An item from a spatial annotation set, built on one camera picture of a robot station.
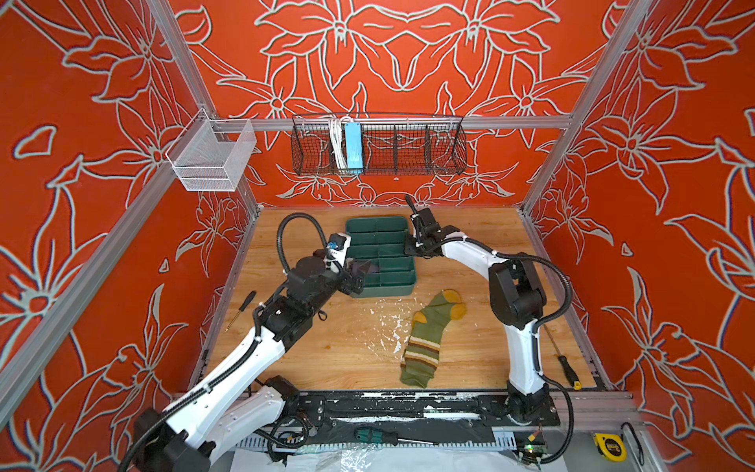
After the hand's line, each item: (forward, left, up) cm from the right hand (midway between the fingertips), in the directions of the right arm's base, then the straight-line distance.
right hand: (403, 244), depth 99 cm
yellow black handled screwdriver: (-42, -43, -6) cm, 61 cm away
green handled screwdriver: (-54, +9, -5) cm, 55 cm away
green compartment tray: (+2, +8, 0) cm, 8 cm away
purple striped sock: (-7, +11, -5) cm, 14 cm away
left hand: (-18, +15, +20) cm, 31 cm away
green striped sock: (-34, -3, -7) cm, 35 cm away
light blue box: (+16, +16, +27) cm, 36 cm away
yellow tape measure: (-57, -45, -6) cm, 73 cm away
